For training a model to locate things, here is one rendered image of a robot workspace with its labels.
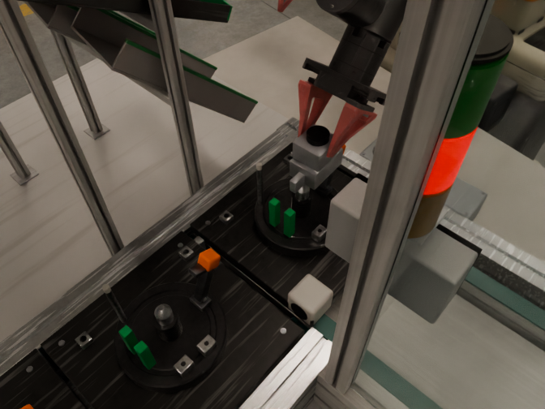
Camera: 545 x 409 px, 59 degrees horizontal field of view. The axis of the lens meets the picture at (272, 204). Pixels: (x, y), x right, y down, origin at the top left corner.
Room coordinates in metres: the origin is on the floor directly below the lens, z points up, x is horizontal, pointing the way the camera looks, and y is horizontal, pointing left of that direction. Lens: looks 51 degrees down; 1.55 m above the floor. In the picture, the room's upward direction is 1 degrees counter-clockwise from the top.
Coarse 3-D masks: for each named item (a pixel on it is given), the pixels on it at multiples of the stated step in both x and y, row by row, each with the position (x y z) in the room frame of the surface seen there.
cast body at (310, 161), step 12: (312, 132) 0.46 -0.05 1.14; (324, 132) 0.46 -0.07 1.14; (300, 144) 0.45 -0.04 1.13; (312, 144) 0.44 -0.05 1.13; (324, 144) 0.44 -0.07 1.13; (300, 156) 0.44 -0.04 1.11; (312, 156) 0.43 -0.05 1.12; (324, 156) 0.43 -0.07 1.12; (336, 156) 0.45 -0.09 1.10; (300, 168) 0.43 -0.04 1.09; (312, 168) 0.43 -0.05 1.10; (324, 168) 0.43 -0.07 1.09; (336, 168) 0.46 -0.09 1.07; (300, 180) 0.42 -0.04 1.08; (312, 180) 0.42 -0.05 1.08
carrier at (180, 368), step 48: (192, 240) 0.41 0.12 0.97; (144, 288) 0.33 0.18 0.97; (192, 288) 0.32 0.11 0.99; (240, 288) 0.33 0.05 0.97; (96, 336) 0.26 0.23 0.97; (144, 336) 0.25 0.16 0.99; (192, 336) 0.25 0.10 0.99; (240, 336) 0.26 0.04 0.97; (288, 336) 0.26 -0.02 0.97; (96, 384) 0.20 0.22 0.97; (144, 384) 0.19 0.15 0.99; (192, 384) 0.20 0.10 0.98; (240, 384) 0.20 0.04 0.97
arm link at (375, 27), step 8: (392, 0) 0.52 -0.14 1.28; (400, 0) 0.52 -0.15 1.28; (384, 8) 0.51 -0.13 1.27; (392, 8) 0.51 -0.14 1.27; (400, 8) 0.52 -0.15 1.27; (384, 16) 0.51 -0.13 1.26; (392, 16) 0.51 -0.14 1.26; (400, 16) 0.52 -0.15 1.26; (376, 24) 0.50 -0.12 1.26; (384, 24) 0.51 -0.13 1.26; (392, 24) 0.51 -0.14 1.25; (400, 24) 0.52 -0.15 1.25; (360, 32) 0.51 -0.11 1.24; (368, 32) 0.51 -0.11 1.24; (376, 32) 0.50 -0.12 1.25; (384, 32) 0.50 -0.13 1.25; (392, 32) 0.51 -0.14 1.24; (384, 40) 0.51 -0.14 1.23; (392, 40) 0.51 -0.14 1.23
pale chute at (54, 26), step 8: (32, 8) 0.68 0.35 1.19; (40, 8) 0.70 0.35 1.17; (48, 8) 0.73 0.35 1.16; (56, 8) 0.64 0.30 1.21; (64, 8) 0.65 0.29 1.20; (72, 8) 0.65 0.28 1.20; (40, 16) 0.65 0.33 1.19; (48, 16) 0.68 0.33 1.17; (56, 16) 0.64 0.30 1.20; (64, 16) 0.64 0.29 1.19; (72, 16) 0.65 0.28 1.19; (120, 16) 0.82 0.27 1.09; (48, 24) 0.63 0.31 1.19; (56, 24) 0.63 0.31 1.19; (64, 24) 0.64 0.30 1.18; (136, 24) 0.83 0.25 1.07; (64, 32) 0.64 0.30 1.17; (72, 32) 0.64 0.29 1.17; (152, 32) 0.85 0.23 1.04; (80, 40) 0.65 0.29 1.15
